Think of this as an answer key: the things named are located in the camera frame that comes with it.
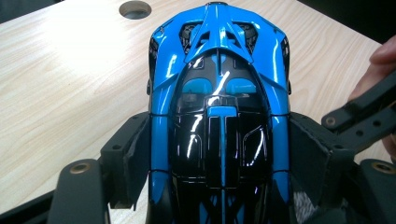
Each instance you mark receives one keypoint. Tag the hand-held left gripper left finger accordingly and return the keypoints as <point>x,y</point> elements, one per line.
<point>130,155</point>

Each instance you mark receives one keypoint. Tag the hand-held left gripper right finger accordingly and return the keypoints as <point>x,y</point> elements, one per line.
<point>314,161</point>

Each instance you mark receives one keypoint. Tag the blue and black toy car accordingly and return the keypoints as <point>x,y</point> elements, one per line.
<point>221,109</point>

